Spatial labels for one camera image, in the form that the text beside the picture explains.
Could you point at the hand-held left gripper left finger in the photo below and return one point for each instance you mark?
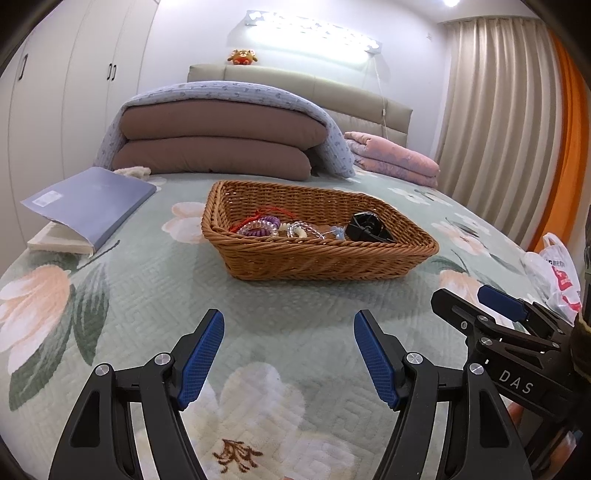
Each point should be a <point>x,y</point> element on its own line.
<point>203,356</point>

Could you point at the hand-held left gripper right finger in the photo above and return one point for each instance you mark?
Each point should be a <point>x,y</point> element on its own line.
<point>376,357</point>

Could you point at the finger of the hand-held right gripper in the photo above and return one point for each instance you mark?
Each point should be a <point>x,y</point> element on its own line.
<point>501,300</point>
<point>455,307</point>

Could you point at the brown wicker basket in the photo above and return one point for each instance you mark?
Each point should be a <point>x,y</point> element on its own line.
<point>318,258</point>

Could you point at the black wrist band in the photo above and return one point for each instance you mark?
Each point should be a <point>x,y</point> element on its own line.
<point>367,227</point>

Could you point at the light blue hair clip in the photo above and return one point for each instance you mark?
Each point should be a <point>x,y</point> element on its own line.
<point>336,232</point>

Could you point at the white and red plastic bag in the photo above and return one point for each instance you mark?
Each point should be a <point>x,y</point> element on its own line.
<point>558,272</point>

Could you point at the green floral bed cover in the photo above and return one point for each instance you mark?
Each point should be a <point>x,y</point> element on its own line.
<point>286,323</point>

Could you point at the folded pink quilt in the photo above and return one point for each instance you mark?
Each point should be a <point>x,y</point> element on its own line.
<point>397,159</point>

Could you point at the orange curtain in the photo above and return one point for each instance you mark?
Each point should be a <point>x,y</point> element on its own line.
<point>570,152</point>

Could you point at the beige curtain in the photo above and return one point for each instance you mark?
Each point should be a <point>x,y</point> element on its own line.
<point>498,129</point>

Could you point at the blue-grey book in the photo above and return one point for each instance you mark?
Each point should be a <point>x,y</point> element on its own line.
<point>92,203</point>

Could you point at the white fuzzy cloth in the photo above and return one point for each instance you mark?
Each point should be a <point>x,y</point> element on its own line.
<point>134,171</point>

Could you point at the folded brown and blue quilt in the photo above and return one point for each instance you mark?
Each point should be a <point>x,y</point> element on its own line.
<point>212,143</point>

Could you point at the beige padded headboard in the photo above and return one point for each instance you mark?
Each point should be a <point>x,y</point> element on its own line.
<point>351,97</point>

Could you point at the white wardrobe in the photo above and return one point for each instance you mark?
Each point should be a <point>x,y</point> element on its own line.
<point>60,92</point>

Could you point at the orange plush toy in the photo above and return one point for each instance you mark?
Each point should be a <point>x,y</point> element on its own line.
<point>242,57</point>

